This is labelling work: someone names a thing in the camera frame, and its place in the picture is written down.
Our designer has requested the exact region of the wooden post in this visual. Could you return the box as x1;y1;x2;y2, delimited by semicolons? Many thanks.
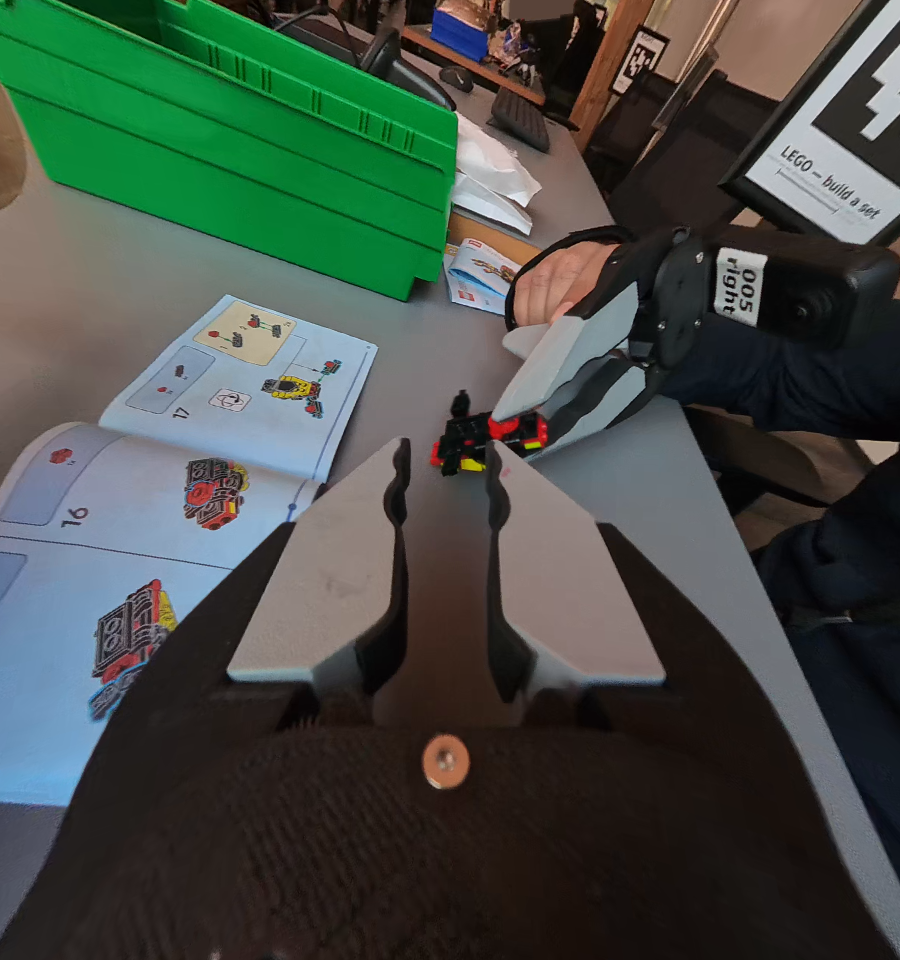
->
568;0;658;153

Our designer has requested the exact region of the green plastic bin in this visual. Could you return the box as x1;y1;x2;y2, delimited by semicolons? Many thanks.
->
0;0;460;303

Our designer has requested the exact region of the small black white tag sign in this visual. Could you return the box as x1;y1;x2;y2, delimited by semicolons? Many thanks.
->
608;24;671;98

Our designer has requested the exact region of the white paper bag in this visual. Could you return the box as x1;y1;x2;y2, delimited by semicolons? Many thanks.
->
449;112;543;236

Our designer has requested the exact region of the black office chair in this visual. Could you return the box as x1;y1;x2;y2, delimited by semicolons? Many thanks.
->
681;403;880;514

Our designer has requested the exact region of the framed black white sign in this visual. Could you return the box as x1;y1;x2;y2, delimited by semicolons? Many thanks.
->
717;0;900;247

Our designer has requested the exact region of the black keyboard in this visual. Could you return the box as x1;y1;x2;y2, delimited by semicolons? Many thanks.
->
489;85;553;154

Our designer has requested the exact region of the lego instruction booklet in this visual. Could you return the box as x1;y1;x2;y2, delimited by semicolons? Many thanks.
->
0;294;380;808

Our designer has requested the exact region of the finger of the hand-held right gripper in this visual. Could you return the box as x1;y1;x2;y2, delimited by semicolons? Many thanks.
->
528;352;666;460
490;282;642;423

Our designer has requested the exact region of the person's right forearm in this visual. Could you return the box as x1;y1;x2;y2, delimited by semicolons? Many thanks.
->
658;294;900;438

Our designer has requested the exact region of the red yellow black lego model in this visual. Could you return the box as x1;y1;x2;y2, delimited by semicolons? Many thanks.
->
430;410;551;476

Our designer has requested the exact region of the person's right hand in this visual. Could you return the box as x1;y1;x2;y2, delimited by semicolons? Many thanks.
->
511;241;621;328

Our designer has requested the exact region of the small folded leaflet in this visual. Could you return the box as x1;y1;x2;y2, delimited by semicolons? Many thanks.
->
443;237;527;317

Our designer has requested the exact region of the brown cardboard box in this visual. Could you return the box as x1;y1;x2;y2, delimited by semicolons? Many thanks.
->
446;210;543;265

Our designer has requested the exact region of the blue plastic box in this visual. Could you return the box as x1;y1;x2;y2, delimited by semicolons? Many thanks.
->
429;6;491;63

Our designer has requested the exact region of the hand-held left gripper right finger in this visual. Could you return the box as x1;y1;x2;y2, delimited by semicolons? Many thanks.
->
484;439;669;705

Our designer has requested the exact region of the black mesh chair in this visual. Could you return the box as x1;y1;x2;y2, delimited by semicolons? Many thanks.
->
583;66;785;235

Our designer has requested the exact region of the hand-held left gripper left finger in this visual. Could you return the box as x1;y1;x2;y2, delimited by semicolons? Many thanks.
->
226;436;415;695

